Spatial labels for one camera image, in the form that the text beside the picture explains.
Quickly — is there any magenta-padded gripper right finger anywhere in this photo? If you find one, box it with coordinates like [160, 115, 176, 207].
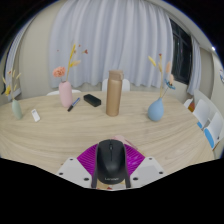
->
[123, 143, 166, 189]

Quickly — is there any pink vase with orange flowers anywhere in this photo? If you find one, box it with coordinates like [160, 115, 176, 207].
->
[52, 43, 89, 108]

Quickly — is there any narrow white curtain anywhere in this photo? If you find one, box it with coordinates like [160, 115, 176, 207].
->
[186, 34, 203, 96]
[4, 19, 34, 101]

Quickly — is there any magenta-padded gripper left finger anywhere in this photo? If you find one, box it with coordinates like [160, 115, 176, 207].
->
[55, 143, 99, 189]

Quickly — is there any tall brown drink bottle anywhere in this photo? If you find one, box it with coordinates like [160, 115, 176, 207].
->
[105, 69, 125, 117]

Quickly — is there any green vase with yellow flowers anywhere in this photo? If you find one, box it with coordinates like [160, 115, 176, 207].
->
[1, 68, 24, 120]

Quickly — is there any white remote control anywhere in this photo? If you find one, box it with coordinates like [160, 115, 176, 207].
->
[30, 108, 42, 123]

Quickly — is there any dark marker pen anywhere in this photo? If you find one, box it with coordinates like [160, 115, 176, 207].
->
[66, 97, 81, 113]

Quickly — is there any group of blue white chairs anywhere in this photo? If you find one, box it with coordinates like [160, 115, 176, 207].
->
[183, 89, 224, 151]

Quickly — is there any black computer mouse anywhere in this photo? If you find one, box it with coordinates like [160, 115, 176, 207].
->
[94, 139, 130, 186]

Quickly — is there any dark framed window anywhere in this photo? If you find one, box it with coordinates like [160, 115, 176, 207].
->
[169, 18, 193, 85]

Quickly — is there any blue vase with dried flowers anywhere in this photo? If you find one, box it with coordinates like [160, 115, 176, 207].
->
[147, 53, 177, 122]

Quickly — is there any wide white curtain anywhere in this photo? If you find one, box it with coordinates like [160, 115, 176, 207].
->
[48, 0, 174, 89]

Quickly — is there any black rectangular case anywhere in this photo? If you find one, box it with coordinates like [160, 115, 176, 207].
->
[82, 93, 102, 108]

